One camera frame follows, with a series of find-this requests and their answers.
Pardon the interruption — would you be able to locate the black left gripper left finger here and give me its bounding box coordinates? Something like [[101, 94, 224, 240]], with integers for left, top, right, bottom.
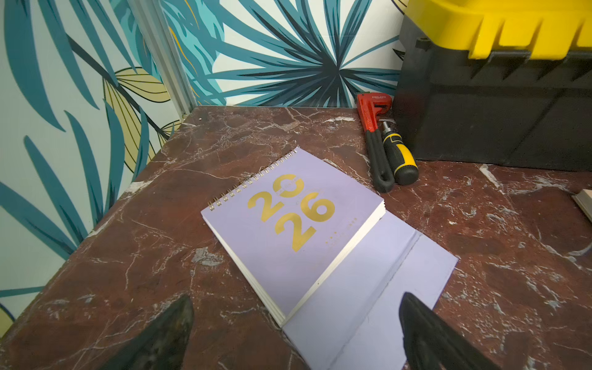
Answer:
[[101, 294, 194, 369]]

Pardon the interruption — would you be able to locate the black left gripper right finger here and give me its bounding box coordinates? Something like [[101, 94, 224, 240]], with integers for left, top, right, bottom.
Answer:
[[399, 292, 499, 369]]

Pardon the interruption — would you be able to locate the pink calendar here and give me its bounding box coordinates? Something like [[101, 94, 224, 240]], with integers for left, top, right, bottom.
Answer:
[[572, 189, 592, 222]]

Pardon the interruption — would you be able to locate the purple calendar back left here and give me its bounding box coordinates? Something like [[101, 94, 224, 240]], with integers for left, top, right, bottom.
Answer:
[[201, 148, 457, 369]]

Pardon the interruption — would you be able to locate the yellow black screwdriver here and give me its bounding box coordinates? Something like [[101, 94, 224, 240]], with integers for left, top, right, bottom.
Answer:
[[379, 118, 419, 186]]

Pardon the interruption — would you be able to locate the red pipe wrench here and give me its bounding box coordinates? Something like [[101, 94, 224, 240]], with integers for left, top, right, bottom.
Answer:
[[356, 92, 395, 194]]

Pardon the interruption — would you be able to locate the yellow black toolbox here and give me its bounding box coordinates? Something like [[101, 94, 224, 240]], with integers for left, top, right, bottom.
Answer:
[[394, 1, 591, 171]]

